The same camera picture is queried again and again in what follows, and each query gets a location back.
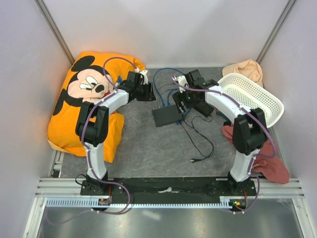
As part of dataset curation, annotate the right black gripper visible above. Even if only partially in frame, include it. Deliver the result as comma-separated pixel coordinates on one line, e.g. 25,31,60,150
172,86,202,114

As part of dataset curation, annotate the blue ethernet cable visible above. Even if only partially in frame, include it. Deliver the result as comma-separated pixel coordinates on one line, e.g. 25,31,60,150
153,67,185,108

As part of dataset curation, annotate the black network switch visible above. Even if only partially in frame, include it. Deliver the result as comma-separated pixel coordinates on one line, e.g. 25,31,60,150
152,105,183,127

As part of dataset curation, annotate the black power adapter brick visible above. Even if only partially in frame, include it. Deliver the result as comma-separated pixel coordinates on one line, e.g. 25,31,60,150
194,102,214,118

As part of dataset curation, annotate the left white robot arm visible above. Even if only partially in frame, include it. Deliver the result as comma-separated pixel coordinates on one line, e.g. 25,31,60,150
75,70,156,195

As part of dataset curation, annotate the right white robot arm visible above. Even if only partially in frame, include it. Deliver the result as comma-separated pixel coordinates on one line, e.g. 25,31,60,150
172,70,268,195

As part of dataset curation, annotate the orange Mickey Mouse pillow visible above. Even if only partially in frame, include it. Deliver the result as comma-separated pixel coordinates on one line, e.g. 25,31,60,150
47,51,147,163

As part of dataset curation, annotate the white perforated plastic basket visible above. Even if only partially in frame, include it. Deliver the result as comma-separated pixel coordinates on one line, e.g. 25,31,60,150
218,73,284,128

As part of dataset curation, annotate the peach cloth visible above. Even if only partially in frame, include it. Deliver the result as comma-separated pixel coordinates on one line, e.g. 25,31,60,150
222,59,263,87

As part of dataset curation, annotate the red cloth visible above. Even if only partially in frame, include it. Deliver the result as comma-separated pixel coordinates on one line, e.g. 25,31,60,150
221,125,290,184

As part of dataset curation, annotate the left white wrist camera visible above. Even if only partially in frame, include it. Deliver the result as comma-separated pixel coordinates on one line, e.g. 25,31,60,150
135,68,148,84

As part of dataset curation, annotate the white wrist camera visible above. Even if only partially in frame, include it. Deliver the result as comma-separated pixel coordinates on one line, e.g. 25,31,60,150
172,75,189,93
135,68,148,84

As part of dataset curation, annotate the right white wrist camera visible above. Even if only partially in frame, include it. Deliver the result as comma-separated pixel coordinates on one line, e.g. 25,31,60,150
172,75,189,93

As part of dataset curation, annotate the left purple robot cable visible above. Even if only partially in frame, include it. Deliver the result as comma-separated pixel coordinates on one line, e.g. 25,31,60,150
46,56,139,225

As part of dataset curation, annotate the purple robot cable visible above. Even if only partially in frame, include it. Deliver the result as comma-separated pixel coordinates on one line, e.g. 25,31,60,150
171,75,277,214
46,56,139,225

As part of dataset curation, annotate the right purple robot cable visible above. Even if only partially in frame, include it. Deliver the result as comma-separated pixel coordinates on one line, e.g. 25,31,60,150
171,75,277,214

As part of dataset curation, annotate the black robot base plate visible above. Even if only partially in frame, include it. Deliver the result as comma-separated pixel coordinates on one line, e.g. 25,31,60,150
80,177,257,203

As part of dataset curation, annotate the grey slotted cable duct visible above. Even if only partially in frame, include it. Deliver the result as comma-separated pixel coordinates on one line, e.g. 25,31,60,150
46,197,246,209

